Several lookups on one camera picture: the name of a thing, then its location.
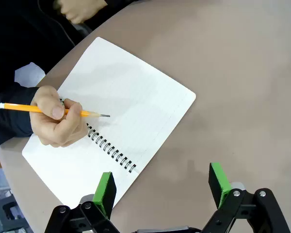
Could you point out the white spiral notebook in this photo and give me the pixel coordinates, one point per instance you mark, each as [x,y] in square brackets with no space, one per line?
[126,85]

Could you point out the dark grey plastic stool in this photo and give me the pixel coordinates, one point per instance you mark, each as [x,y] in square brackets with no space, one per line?
[8,211]

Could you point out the person in black hoodie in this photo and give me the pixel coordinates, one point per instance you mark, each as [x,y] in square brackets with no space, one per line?
[26,36]

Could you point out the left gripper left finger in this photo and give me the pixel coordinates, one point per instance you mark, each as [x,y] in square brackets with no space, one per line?
[104,191]

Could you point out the person's left hand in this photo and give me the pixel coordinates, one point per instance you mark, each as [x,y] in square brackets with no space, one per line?
[80,9]

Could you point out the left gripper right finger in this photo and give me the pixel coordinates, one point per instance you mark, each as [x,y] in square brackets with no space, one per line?
[220,184]

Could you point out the yellow pencil with eraser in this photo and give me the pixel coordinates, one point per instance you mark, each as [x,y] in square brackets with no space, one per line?
[17,106]

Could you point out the person's right hand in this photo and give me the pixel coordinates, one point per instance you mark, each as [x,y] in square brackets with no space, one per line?
[51,128]

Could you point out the person's right forearm black sleeve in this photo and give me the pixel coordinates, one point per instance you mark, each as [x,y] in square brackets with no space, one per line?
[9,121]

